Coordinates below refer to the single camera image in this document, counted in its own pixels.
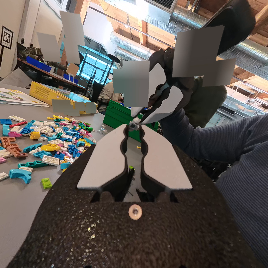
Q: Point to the small blue plastic bin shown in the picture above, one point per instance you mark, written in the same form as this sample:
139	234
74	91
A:
67	77

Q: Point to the marker sign on stand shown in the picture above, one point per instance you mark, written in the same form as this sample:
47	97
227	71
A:
7	37

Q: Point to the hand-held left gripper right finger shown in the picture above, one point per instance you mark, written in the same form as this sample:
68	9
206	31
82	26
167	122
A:
163	163

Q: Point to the tan board on clear stand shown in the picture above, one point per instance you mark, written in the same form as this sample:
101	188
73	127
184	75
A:
72	68

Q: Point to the lego instruction booklet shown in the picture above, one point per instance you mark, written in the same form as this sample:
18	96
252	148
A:
16	96

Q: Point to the clear plastic bag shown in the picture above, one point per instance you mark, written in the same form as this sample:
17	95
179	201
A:
102	130

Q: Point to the grey white lego assembly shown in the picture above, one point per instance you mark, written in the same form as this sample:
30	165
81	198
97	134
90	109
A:
133	127

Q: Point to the large duct vent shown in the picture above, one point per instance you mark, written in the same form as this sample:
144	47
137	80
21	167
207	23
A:
161	4

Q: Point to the yellow lego box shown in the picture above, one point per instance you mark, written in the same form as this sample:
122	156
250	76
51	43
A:
46	92

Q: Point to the white lego clip piece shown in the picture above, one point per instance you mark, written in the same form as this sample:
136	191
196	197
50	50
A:
136	121

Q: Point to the pile of colourful lego pieces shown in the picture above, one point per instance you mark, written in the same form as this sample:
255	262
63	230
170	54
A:
45	128

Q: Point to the large silver air duct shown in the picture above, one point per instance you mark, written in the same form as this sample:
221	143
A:
251	56

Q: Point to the stack of green crates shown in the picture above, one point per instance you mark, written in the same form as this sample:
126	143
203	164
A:
117	117

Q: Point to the grey tilted board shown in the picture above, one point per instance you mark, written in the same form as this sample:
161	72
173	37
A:
14	77

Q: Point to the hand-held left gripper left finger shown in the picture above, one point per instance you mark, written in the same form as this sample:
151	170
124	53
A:
104	163

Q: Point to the wooden work table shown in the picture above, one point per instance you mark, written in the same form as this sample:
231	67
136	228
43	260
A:
58	76

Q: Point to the black floor lamp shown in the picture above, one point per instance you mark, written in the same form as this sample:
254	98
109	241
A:
113	57

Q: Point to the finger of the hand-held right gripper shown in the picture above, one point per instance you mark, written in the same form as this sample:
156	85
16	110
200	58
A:
157	77
169	102

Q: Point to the person's right forearm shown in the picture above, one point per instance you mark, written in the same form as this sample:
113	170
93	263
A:
209	138

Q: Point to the person's blue sweater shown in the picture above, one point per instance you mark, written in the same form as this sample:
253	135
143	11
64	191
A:
247	199

